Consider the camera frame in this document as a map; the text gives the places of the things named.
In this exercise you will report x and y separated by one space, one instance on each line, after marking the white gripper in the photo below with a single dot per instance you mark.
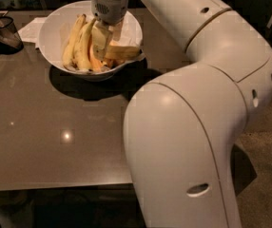
110 9

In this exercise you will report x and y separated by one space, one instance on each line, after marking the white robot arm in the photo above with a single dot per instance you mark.
179 129

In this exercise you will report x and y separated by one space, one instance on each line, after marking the small yellow banana pieces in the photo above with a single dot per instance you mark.
112 63

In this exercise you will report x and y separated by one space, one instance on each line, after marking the orange banana in bowl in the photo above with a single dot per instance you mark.
96 64

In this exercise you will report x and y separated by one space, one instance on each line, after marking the long yellow banana middle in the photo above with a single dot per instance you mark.
80 55

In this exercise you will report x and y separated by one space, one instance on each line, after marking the white bowl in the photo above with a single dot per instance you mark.
55 32

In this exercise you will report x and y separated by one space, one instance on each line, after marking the white paper sheet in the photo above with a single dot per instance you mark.
30 32

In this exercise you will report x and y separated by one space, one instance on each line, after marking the dark mesh basket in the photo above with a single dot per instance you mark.
10 41

